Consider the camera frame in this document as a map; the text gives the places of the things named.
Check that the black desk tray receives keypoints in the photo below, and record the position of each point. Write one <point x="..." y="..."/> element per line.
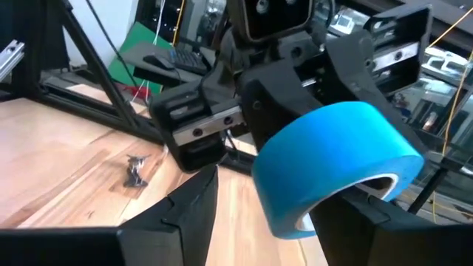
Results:
<point x="148" y="75"/>

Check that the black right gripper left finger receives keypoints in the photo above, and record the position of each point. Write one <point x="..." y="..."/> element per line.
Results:
<point x="111" y="247"/>

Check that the black computer mouse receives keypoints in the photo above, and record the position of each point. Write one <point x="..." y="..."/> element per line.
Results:
<point x="157" y="62"/>

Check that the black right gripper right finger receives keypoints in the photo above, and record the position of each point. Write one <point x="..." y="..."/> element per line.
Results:
<point x="388" y="240"/>

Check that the black keyboard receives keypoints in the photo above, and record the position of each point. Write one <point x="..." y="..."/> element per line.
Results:
<point x="188" y="61"/>

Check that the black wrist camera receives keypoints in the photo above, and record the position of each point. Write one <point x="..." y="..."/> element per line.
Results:
<point x="277" y="18"/>

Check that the blue tape roll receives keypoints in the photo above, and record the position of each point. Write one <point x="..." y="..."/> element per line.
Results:
<point x="325" y="147"/>

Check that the green board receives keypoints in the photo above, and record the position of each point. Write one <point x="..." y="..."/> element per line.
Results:
<point x="129" y="48"/>

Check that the black aluminium table frame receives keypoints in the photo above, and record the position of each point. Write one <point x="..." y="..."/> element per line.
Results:
<point x="107" y="75"/>

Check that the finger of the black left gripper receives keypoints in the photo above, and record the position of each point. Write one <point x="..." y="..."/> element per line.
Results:
<point x="281" y="92"/>
<point x="351" y="70"/>

